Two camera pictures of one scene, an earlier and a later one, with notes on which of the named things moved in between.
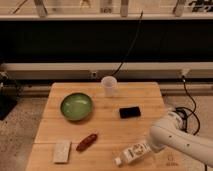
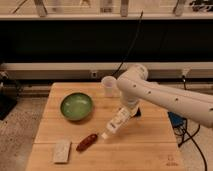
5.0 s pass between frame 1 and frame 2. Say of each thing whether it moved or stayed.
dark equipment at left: stayed
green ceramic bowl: stayed
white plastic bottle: moved
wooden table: stayed
